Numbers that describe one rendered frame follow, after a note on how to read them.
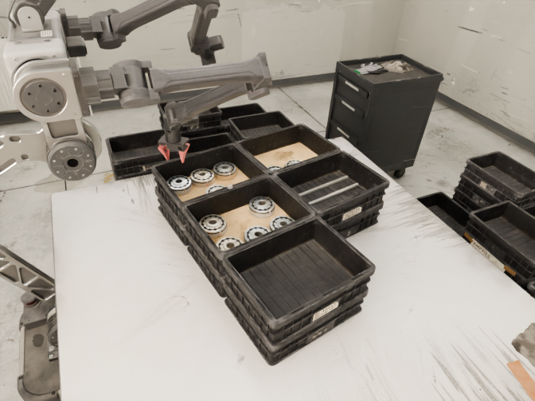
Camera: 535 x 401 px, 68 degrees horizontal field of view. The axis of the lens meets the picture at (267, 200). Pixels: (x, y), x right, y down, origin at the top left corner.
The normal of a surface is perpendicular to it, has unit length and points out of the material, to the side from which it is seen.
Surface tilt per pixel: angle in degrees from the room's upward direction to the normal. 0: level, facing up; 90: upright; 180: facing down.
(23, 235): 0
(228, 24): 90
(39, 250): 0
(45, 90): 90
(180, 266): 0
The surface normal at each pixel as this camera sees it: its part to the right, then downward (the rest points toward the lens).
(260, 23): 0.41, 0.58
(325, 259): 0.05, -0.79
